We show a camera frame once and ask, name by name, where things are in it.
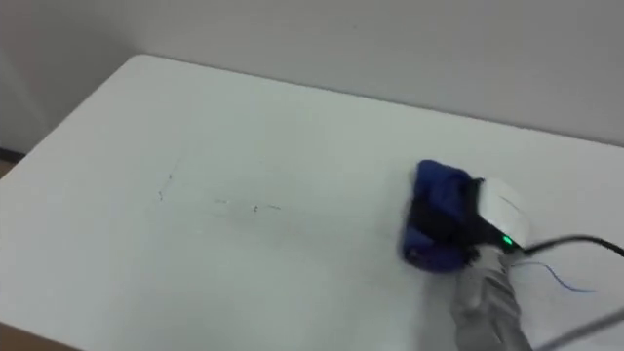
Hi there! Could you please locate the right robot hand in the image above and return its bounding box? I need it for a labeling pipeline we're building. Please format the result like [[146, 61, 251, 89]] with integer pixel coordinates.
[[408, 176, 532, 255]]

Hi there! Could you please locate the blue cloth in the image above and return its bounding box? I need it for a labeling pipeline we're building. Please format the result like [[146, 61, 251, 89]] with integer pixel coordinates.
[[399, 159, 475, 273]]

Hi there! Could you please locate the white desk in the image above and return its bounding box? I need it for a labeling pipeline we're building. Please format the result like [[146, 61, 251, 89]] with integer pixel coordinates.
[[0, 53, 624, 351]]

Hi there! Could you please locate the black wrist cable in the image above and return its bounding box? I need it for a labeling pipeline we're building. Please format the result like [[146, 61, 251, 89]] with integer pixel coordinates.
[[522, 234, 624, 258]]

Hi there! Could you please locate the grey cable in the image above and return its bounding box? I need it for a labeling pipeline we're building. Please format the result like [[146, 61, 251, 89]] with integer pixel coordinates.
[[538, 307, 624, 351]]

